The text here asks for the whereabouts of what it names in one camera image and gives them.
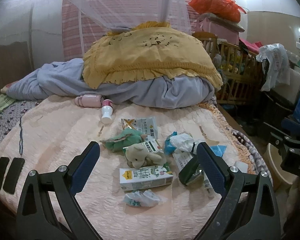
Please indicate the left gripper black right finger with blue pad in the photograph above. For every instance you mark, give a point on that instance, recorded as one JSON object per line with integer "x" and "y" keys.
{"x": 248, "y": 207}

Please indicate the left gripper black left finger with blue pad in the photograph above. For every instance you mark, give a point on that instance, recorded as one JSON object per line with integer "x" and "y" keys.
{"x": 48, "y": 208}

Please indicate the dark green wrapper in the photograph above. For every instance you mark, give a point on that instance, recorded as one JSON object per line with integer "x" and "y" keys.
{"x": 191, "y": 172}

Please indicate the green white medicine box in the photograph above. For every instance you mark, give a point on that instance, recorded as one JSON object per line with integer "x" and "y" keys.
{"x": 150, "y": 146}

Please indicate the white orange snack bag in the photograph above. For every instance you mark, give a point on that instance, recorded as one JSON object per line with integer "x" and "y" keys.
{"x": 146, "y": 126}

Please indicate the beige trash bin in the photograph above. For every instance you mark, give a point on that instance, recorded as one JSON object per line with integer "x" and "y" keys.
{"x": 273, "y": 161}

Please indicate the black phone right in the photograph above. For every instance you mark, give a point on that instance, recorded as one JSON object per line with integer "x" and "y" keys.
{"x": 13, "y": 175}

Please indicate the black phone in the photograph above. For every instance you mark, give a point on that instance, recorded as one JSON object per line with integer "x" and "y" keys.
{"x": 3, "y": 165}
{"x": 13, "y": 175}

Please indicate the black phone left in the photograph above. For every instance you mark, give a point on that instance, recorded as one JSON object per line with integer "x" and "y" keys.
{"x": 3, "y": 165}

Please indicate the light blue plastic package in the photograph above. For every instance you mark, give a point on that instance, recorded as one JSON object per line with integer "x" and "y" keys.
{"x": 218, "y": 150}

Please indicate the white paper leaflet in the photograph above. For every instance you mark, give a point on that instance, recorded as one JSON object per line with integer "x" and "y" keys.
{"x": 182, "y": 158}

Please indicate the wooden crib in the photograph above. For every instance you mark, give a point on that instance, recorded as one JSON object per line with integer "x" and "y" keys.
{"x": 238, "y": 67}

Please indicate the white plastic bag on chair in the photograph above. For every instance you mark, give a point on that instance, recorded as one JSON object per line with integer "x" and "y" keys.
{"x": 275, "y": 64}

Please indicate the white milk carton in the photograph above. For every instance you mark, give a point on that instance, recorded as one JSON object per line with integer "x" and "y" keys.
{"x": 147, "y": 177}

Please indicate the white crumpled plastic bag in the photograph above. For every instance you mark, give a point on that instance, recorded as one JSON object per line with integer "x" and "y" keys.
{"x": 185, "y": 142}

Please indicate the green plush toy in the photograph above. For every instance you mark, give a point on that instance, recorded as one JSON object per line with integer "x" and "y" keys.
{"x": 126, "y": 138}

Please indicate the crumpled white tissue wrapper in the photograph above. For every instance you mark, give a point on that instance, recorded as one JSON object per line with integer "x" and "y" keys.
{"x": 142, "y": 199}

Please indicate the blue snack wrapper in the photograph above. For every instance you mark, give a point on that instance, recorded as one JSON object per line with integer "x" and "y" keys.
{"x": 169, "y": 148}

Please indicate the pink quilted bed cover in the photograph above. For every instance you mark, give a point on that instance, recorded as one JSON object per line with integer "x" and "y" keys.
{"x": 54, "y": 132}

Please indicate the beige plush bear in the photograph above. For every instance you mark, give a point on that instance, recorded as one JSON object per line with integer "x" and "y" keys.
{"x": 138, "y": 155}

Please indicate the pink small pouch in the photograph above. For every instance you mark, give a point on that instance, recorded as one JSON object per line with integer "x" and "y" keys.
{"x": 89, "y": 101}

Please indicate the white bottle pink cap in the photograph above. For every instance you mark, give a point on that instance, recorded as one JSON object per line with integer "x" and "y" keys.
{"x": 107, "y": 111}

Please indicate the pink box stack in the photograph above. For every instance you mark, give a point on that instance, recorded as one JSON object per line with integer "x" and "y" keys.
{"x": 222, "y": 28}

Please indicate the grey folded blanket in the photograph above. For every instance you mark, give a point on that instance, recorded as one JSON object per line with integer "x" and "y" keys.
{"x": 65, "y": 79}

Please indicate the red plastic bag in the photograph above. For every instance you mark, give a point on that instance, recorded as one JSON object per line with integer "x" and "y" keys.
{"x": 226, "y": 9}

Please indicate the yellow embroidered pillow cover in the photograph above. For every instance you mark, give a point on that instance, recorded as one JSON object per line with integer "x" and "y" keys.
{"x": 149, "y": 51}

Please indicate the pink striped curtain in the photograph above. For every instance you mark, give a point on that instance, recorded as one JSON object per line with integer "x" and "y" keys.
{"x": 85, "y": 21}

